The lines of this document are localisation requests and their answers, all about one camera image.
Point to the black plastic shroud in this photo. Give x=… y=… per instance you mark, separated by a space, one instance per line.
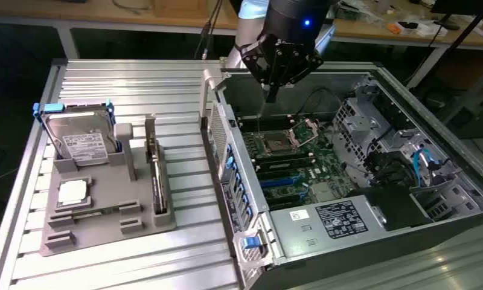
x=398 y=208

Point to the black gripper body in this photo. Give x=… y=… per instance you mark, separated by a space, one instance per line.
x=294 y=21

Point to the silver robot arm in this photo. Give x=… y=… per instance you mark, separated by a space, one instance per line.
x=245 y=33

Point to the open grey PC case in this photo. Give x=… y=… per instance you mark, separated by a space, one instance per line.
x=346 y=266

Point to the black RAM stick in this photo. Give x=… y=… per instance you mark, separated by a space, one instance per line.
x=284 y=164

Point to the blue case latch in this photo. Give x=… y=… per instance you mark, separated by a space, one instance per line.
x=251 y=243

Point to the green motherboard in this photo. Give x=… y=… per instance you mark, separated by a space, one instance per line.
x=326 y=178

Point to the metal disk bay cage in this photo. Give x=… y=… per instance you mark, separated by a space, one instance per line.
x=356 y=121

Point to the green RAM stick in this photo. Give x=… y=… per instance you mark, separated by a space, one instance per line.
x=87 y=214

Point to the black low-profile graphics card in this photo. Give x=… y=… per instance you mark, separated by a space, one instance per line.
x=157 y=181

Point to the grey chipset heatsink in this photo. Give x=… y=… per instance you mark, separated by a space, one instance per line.
x=324 y=191

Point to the grey parts rack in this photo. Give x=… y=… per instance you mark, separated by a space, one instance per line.
x=104 y=217

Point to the black stand pole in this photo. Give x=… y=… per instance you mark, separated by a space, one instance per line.
x=468 y=28

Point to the wooden workbench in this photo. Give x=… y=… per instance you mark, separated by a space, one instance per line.
x=418 y=37
x=84 y=13

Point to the silver CPU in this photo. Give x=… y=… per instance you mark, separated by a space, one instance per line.
x=75 y=193

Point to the CPU socket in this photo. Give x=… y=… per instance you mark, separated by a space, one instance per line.
x=277 y=142

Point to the metal socket cover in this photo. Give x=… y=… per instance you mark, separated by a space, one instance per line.
x=306 y=133

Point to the cardboard box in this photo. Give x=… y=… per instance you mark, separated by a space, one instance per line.
x=180 y=8

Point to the grey power supply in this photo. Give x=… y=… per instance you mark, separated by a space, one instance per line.
x=326 y=220

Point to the black monitor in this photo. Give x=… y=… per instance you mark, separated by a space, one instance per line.
x=460 y=6

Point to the hard disk with blue bracket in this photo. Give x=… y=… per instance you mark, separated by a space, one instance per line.
x=80 y=139

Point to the small orange item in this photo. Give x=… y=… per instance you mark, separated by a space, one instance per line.
x=394 y=27

